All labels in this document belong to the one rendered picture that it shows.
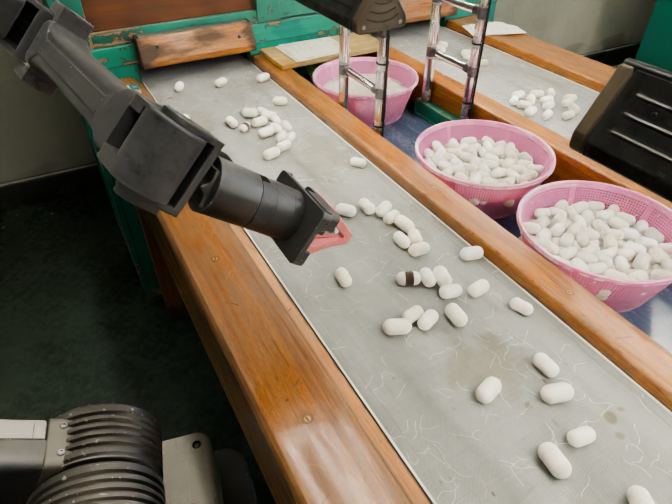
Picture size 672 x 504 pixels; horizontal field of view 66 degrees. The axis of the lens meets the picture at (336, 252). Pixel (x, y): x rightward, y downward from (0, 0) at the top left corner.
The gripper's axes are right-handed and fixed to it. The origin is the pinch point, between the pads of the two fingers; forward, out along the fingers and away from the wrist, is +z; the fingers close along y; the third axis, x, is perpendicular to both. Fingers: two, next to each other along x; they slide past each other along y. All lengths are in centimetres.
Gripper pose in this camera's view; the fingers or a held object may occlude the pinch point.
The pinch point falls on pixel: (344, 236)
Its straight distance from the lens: 61.6
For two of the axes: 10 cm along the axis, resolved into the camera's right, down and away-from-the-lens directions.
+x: -5.4, 8.0, 2.7
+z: 6.9, 2.4, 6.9
